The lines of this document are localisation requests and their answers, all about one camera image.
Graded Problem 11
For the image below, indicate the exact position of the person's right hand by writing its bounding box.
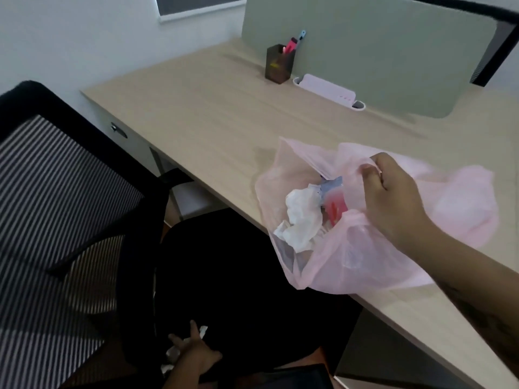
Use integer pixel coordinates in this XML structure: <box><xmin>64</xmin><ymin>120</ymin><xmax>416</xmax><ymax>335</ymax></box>
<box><xmin>360</xmin><ymin>152</ymin><xmax>433</xmax><ymax>248</ymax></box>

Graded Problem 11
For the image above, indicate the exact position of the person's left hand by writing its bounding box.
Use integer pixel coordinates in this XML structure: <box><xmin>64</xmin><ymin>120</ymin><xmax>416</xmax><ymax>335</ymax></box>
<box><xmin>168</xmin><ymin>320</ymin><xmax>223</xmax><ymax>376</ymax></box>

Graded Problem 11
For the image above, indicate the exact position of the small white tissue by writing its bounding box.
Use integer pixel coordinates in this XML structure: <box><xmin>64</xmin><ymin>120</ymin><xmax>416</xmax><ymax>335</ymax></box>
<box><xmin>161</xmin><ymin>326</ymin><xmax>208</xmax><ymax>374</ymax></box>

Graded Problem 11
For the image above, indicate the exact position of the pink plastic bag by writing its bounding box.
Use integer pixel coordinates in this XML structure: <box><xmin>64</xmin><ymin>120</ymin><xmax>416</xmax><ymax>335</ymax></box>
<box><xmin>255</xmin><ymin>136</ymin><xmax>500</xmax><ymax>290</ymax></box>

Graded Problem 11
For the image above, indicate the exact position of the person's right forearm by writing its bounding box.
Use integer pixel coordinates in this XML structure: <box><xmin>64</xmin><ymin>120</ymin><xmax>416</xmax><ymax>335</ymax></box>
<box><xmin>405</xmin><ymin>220</ymin><xmax>519</xmax><ymax>375</ymax></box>

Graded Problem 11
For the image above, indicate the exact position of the person's left forearm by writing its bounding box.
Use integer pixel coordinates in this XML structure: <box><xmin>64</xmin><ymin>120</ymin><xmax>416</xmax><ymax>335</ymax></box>
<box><xmin>161</xmin><ymin>366</ymin><xmax>205</xmax><ymax>389</ymax></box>

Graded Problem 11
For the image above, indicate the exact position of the grey blue wrapper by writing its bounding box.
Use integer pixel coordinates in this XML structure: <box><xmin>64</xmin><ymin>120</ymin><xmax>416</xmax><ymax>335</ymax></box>
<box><xmin>317</xmin><ymin>176</ymin><xmax>344</xmax><ymax>200</ymax></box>

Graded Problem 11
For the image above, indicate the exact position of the red plastic wrapper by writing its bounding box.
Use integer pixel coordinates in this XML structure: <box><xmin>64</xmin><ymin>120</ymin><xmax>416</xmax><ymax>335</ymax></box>
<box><xmin>324</xmin><ymin>193</ymin><xmax>350</xmax><ymax>228</ymax></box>

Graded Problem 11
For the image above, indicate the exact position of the crumpled white tissue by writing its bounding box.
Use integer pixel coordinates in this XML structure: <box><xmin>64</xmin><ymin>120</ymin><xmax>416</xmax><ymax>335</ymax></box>
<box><xmin>273</xmin><ymin>184</ymin><xmax>324</xmax><ymax>254</ymax></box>

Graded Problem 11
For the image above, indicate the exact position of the white power strip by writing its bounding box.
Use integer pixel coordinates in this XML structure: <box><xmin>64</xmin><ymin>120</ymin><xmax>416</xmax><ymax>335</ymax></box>
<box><xmin>292</xmin><ymin>73</ymin><xmax>366</xmax><ymax>112</ymax></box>

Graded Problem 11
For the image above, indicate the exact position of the black tablet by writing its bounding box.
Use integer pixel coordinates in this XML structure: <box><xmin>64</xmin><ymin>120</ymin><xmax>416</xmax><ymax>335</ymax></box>
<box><xmin>239</xmin><ymin>362</ymin><xmax>335</xmax><ymax>389</ymax></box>

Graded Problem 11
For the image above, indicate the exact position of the grey green desk divider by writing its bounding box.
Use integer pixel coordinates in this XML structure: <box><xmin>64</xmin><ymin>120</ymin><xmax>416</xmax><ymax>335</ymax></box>
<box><xmin>241</xmin><ymin>0</ymin><xmax>499</xmax><ymax>119</ymax></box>

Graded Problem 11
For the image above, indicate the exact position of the brown translucent pen holder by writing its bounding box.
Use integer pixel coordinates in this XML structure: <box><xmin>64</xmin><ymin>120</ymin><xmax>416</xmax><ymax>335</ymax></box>
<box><xmin>265</xmin><ymin>44</ymin><xmax>297</xmax><ymax>84</ymax></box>

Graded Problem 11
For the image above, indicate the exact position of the black mesh office chair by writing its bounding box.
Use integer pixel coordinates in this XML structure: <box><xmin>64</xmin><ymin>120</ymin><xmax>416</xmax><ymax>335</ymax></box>
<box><xmin>0</xmin><ymin>80</ymin><xmax>362</xmax><ymax>389</ymax></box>

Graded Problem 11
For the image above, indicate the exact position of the desk drawer unit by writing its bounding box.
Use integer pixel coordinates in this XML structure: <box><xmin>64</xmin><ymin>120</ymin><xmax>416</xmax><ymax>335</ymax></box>
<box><xmin>94</xmin><ymin>107</ymin><xmax>228</xmax><ymax>222</ymax></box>

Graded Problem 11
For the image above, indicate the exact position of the window blind with white frame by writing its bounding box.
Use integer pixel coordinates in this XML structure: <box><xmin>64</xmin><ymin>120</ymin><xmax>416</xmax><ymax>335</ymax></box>
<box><xmin>155</xmin><ymin>0</ymin><xmax>248</xmax><ymax>24</ymax></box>

